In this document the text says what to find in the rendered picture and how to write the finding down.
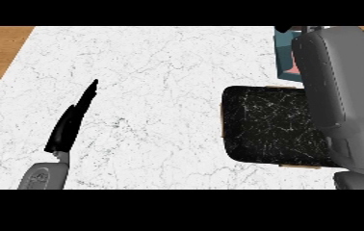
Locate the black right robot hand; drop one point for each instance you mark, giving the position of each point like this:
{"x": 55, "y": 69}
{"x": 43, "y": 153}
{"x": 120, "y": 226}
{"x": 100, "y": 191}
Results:
{"x": 283, "y": 29}

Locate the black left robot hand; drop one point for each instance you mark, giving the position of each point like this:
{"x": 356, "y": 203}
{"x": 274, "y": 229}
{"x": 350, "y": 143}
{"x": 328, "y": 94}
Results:
{"x": 72, "y": 124}

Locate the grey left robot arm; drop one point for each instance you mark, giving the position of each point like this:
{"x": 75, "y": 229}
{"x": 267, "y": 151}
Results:
{"x": 46, "y": 175}

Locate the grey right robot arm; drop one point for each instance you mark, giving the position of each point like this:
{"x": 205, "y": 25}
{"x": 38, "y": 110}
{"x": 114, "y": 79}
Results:
{"x": 332, "y": 90}

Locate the teal box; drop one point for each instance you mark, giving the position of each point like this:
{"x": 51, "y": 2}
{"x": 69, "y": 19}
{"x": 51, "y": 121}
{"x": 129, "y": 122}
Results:
{"x": 285, "y": 58}

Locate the black marbled tray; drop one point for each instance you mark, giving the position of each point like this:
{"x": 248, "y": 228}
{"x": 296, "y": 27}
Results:
{"x": 270, "y": 125}

